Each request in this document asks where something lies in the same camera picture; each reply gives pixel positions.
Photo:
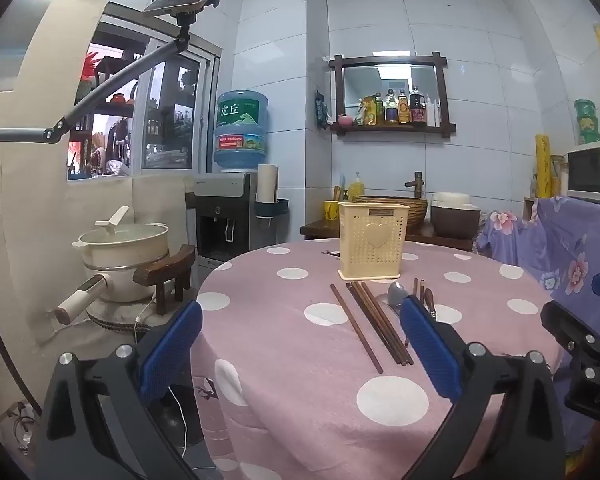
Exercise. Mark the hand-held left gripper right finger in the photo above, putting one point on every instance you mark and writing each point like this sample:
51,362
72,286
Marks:
430,345

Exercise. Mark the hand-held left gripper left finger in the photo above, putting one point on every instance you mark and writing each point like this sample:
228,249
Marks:
172,350

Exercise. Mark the shiny metal spoon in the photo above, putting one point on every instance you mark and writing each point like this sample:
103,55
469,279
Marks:
396,294

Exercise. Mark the round silver soup spoon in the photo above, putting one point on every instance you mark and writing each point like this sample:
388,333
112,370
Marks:
384,302

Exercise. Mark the cream perforated utensil holder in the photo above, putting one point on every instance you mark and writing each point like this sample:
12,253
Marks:
375,240

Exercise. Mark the purple floral cloth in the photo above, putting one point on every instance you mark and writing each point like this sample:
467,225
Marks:
570,245

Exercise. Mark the dark wooden stool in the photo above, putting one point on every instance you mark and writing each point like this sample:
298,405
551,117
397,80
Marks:
165,270

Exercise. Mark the small wooden box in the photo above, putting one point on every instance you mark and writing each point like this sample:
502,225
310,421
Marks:
528,209

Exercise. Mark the pink polka dot tablecloth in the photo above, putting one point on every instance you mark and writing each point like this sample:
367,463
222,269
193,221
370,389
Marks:
290,360

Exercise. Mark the cream pot with lid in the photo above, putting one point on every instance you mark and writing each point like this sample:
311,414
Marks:
125,240

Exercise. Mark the white microwave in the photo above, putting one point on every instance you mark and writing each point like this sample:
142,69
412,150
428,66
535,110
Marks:
592,170

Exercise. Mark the glass jar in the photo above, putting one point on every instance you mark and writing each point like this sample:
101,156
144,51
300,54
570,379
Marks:
558,175

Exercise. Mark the brown white rice cooker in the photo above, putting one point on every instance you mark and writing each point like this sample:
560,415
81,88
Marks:
455,220

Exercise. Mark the woven pattern wash basin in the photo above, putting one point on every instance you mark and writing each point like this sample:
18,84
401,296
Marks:
417,215

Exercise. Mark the grey water dispenser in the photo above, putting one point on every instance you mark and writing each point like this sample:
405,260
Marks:
225,210

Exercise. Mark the dark wooden counter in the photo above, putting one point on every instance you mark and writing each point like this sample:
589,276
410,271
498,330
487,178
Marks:
320,232

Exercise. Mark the bronze faucet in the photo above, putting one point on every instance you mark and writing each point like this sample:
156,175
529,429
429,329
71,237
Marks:
417,185

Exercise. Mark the yellow cup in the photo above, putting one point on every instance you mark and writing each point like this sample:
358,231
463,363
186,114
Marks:
331,211

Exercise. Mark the green stacked cups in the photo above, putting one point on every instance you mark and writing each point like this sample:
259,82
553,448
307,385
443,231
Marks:
587,120

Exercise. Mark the yellow soap pump bottle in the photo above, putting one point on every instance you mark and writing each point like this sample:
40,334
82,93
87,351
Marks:
356,189

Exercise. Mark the white paper roll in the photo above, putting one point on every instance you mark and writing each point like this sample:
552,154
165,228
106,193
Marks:
267,185

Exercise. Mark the beige cloth cover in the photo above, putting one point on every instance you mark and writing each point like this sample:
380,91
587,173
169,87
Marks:
10,200

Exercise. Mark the sliding glass window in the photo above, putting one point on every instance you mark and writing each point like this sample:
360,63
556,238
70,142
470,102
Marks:
170,125

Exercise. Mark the blue water jug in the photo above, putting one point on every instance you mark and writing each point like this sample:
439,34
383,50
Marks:
241,130

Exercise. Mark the white squeeze bottle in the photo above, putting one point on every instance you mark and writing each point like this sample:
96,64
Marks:
433,112

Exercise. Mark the dark soy sauce bottle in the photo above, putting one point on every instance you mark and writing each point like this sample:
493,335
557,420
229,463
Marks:
418,110

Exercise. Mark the orange label bottle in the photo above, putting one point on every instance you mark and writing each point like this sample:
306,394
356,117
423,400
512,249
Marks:
404,110

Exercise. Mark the purple label bottle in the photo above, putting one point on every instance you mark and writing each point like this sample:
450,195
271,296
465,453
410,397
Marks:
391,110

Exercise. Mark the pink round ornament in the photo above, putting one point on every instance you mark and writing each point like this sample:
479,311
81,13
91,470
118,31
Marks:
344,121

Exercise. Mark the yellow oil bottle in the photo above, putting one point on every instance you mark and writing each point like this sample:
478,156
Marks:
378,110

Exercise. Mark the yellow snack bag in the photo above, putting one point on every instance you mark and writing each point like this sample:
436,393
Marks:
365,112

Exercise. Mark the green hanging packet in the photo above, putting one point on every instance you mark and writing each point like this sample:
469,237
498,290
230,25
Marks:
321,110

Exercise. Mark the wooden mirror shelf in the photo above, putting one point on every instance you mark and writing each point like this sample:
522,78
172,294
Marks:
337,90

